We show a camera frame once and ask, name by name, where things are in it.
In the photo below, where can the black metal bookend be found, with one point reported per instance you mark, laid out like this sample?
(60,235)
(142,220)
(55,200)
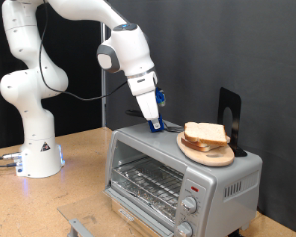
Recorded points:
(235,102)

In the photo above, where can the white bread slice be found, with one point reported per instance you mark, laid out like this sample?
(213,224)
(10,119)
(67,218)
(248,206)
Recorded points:
(195,146)
(207,131)

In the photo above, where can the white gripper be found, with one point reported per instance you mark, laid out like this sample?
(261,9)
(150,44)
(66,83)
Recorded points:
(144,95)

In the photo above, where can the red oven indicator light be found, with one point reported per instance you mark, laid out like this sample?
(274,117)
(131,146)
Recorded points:
(195,188)

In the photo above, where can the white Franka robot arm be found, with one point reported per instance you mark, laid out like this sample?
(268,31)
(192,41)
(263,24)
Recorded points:
(33,85)

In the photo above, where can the silver oven knob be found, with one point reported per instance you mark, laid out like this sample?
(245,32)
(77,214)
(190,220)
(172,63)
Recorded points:
(189,205)
(184,229)

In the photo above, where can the vertical metal pole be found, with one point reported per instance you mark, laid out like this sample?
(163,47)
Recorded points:
(103,108)

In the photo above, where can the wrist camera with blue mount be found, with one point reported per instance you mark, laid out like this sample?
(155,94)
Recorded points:
(160,97)

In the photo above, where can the silver toaster oven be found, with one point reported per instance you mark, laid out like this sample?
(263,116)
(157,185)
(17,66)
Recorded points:
(240,171)

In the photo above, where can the round wooden board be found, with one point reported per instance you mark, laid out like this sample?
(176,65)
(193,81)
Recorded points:
(213,158)

